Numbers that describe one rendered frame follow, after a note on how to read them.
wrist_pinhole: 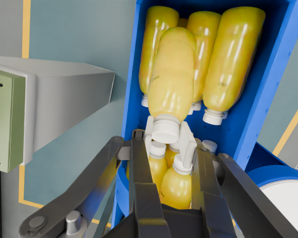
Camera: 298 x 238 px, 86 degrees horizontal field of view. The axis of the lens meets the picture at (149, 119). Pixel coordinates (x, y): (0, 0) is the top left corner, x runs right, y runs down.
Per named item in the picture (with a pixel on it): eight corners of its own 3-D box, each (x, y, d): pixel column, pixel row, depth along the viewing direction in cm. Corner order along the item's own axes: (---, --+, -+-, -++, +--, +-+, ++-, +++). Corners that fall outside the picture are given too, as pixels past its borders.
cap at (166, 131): (186, 127, 22) (185, 139, 21) (165, 132, 25) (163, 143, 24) (167, 114, 20) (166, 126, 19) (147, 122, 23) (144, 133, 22)
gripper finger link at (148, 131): (147, 162, 16) (140, 161, 16) (150, 135, 23) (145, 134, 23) (152, 136, 15) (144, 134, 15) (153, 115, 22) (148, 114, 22)
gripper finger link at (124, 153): (139, 165, 15) (107, 159, 15) (144, 140, 19) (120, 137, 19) (142, 150, 14) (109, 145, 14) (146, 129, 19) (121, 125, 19)
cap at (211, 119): (223, 113, 35) (221, 121, 36) (205, 109, 37) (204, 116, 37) (223, 116, 32) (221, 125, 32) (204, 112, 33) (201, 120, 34)
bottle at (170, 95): (202, 46, 31) (202, 130, 22) (174, 64, 36) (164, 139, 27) (180, 18, 27) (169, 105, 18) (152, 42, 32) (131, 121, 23)
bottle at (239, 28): (261, 22, 30) (231, 114, 36) (222, 21, 33) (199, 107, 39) (270, 7, 24) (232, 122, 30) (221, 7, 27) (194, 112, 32)
